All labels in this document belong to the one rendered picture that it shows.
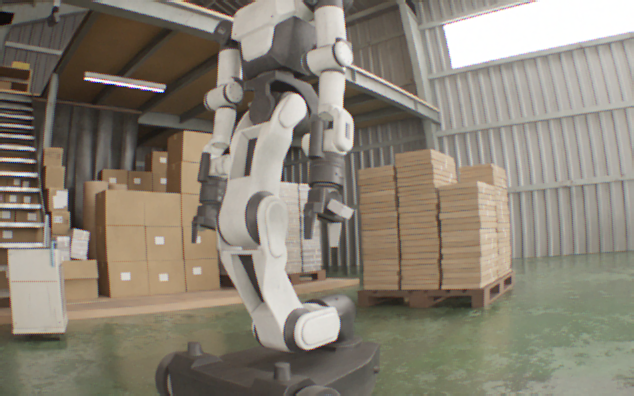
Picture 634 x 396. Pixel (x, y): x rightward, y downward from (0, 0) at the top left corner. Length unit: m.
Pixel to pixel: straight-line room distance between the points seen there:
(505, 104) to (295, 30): 6.60
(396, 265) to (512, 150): 4.69
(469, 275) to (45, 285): 2.76
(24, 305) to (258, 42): 1.88
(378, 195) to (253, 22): 2.24
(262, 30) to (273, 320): 0.87
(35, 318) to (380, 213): 2.61
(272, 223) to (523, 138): 6.65
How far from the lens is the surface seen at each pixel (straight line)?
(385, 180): 3.28
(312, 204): 0.99
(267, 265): 1.08
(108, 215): 3.95
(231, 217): 1.11
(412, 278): 3.18
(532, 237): 7.32
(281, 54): 1.27
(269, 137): 1.15
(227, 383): 1.07
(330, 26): 1.23
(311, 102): 1.36
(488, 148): 7.63
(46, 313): 2.44
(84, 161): 6.30
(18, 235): 4.29
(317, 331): 1.23
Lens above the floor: 0.54
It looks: 4 degrees up
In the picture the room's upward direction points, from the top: 3 degrees counter-clockwise
